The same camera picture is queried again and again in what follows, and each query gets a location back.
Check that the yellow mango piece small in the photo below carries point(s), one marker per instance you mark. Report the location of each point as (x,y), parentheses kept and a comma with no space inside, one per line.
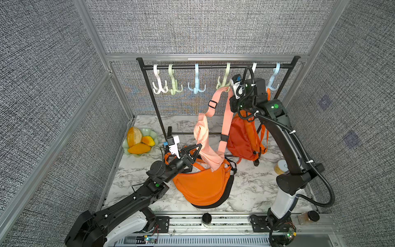
(148,140)

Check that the green hook middle right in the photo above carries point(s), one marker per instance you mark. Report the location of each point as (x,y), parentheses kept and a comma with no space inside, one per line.
(224,82)

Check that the black round knob on rail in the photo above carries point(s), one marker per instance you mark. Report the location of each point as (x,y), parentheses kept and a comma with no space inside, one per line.
(206,219)

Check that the green glass fruit plate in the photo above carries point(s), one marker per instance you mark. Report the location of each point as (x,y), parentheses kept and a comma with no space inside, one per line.
(145,132)

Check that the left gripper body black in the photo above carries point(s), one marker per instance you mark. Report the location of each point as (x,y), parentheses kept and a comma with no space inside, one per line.
(183,163)

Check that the dark orange waist bag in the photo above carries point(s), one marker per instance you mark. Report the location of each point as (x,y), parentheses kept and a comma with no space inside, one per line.
(243,141)

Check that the pink waist bag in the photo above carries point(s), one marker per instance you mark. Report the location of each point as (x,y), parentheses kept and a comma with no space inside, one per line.
(201,130)

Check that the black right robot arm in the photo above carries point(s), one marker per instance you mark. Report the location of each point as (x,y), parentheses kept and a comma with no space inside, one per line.
(250,102)

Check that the green hook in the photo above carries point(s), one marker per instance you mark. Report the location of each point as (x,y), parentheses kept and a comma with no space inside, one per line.
(224,82)
(175,89)

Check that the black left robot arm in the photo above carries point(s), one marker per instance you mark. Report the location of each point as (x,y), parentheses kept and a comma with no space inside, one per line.
(104,227)

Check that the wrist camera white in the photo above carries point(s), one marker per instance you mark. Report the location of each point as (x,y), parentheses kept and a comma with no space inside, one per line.
(237,86)
(172,145)

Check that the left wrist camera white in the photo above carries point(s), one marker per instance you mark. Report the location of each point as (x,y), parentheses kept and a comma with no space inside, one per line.
(172,145)

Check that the yellow tin can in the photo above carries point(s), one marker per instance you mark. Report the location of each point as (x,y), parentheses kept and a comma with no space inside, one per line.
(281,167)

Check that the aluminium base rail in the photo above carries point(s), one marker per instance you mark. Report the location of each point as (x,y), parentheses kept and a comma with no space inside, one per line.
(230,230)

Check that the blue hook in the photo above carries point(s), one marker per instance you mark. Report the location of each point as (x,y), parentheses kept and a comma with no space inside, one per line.
(273,77)
(196,89)

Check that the blue hook far right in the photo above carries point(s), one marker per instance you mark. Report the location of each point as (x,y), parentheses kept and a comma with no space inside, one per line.
(273,77)

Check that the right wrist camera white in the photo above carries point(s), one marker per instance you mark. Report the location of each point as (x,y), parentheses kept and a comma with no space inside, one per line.
(237,86)

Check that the blue hook middle left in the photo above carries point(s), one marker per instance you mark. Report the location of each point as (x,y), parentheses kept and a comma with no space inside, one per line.
(196,89)

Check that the orange mango large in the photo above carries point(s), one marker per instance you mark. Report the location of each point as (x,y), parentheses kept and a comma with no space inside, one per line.
(139,148)

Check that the white hook far left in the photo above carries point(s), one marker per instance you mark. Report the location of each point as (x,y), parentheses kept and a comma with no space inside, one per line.
(159,88)

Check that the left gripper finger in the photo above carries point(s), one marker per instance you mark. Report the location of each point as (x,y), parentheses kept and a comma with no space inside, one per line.
(191,158)
(193,150)

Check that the white hook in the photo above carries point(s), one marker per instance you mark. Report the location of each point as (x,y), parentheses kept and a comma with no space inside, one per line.
(254,67)
(159,88)

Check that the orange bag bottom pile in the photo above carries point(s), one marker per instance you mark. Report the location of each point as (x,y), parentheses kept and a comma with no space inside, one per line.
(207,189)

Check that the bright orange waist bag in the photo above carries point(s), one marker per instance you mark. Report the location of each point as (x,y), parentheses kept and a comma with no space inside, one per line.
(263,134)

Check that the round bread bun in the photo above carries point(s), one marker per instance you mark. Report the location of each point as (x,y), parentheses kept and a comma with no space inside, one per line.
(134,136)

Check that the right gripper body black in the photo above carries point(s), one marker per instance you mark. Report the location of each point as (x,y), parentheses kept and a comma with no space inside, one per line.
(237,104)

